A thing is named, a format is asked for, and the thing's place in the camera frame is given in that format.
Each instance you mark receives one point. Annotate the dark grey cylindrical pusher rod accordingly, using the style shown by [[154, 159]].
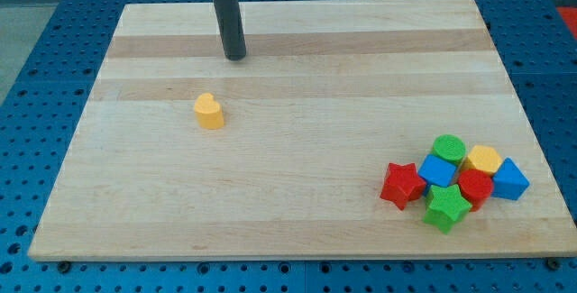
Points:
[[229, 18]]

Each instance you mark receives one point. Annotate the yellow heart block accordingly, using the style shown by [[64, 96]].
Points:
[[208, 112]]

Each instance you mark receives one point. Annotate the wooden board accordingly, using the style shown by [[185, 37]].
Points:
[[329, 93]]

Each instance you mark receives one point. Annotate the red star block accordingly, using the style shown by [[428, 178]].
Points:
[[402, 184]]

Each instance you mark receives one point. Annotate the blue cube block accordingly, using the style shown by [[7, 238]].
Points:
[[436, 171]]

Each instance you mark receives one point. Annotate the green cylinder block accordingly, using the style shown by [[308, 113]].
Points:
[[450, 148]]

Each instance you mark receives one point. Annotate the yellow hexagon block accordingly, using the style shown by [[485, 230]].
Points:
[[482, 158]]

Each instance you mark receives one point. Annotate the green star block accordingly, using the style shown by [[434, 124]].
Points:
[[445, 207]]

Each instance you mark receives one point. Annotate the red cylinder block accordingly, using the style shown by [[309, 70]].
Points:
[[476, 187]]

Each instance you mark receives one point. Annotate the blue triangle block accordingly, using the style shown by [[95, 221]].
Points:
[[509, 182]]

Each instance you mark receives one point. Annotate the red object at right edge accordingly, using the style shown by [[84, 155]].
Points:
[[569, 16]]

